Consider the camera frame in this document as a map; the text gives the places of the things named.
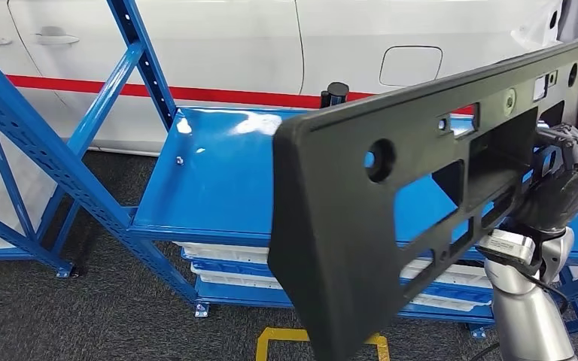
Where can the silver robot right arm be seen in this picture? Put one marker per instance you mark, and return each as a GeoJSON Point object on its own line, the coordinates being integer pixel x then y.
{"type": "Point", "coordinates": [523, 319]}

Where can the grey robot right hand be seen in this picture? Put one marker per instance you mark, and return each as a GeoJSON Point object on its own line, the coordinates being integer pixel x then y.
{"type": "Point", "coordinates": [563, 194]}

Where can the yellow tape floor square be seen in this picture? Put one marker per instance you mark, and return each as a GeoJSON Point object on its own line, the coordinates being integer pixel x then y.
{"type": "Point", "coordinates": [279, 335]}

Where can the black stanchion post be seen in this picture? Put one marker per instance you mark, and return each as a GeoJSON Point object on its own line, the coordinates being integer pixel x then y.
{"type": "Point", "coordinates": [335, 94]}

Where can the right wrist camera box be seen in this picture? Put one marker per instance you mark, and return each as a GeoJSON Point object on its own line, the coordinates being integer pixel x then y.
{"type": "Point", "coordinates": [508, 249]}

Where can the black plastic plate bracket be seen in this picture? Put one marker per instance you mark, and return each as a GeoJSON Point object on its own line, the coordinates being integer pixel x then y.
{"type": "Point", "coordinates": [334, 239]}

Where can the white car with red stripe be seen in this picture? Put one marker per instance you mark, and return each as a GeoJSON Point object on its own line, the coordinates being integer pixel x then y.
{"type": "Point", "coordinates": [194, 45]}

